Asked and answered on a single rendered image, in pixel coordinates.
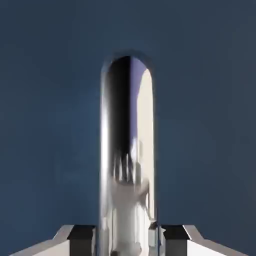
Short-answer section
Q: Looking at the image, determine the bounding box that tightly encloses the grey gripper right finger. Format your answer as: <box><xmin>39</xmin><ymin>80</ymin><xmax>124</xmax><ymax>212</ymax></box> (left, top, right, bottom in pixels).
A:
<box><xmin>159</xmin><ymin>224</ymin><xmax>247</xmax><ymax>256</ymax></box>

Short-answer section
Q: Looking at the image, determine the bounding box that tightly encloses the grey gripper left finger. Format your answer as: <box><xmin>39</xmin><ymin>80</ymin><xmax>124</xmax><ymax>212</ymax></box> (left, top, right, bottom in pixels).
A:
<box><xmin>9</xmin><ymin>224</ymin><xmax>99</xmax><ymax>256</ymax></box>

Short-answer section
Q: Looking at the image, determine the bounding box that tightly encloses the blue painted drawer front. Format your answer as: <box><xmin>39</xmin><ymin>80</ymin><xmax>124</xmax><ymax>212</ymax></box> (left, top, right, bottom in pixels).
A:
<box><xmin>0</xmin><ymin>0</ymin><xmax>256</xmax><ymax>256</ymax></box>

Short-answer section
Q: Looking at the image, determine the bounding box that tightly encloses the curved shiny metal handle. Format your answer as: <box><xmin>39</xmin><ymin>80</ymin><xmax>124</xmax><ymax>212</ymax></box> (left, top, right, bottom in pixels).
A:
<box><xmin>97</xmin><ymin>49</ymin><xmax>162</xmax><ymax>256</ymax></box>

